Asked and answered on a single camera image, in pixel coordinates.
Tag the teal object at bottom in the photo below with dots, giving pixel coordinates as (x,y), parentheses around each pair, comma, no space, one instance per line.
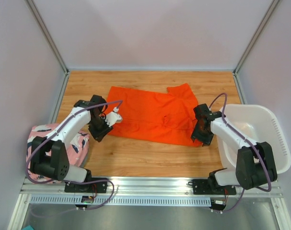
(28,228)

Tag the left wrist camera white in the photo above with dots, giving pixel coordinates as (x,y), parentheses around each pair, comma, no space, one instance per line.
(113,117)

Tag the aluminium front rail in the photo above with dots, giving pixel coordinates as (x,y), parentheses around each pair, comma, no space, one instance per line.
(125,186)

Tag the pink patterned garment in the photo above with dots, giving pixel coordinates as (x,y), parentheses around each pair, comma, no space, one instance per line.
(77,150)

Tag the white laundry basket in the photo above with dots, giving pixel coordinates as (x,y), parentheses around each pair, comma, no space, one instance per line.
(257,124)

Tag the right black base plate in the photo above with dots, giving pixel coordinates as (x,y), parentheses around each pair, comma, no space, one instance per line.
(208,187)

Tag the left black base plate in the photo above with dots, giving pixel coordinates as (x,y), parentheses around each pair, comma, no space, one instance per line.
(99,186)

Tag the orange garment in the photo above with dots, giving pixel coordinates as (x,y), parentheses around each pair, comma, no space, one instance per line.
(158,117)

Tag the aluminium frame post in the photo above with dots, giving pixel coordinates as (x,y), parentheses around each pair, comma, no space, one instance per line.
(263,23)
(40,21)

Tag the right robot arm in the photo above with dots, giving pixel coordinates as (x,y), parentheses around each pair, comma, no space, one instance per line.
(255,164)

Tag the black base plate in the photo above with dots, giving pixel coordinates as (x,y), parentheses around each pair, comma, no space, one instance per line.
(208,187)
(99,186)

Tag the right aluminium frame post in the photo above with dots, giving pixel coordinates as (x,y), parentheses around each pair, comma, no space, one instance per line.
(263,23)

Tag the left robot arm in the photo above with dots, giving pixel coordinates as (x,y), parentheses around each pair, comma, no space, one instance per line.
(49,154)

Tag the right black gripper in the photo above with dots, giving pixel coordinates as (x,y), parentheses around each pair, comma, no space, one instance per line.
(202,136)

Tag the left aluminium frame post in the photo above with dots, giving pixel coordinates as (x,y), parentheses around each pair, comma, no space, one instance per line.
(40,21)

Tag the slotted cable duct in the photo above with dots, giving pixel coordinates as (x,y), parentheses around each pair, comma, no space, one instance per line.
(122,200)

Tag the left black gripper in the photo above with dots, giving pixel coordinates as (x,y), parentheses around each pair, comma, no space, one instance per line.
(99,135)

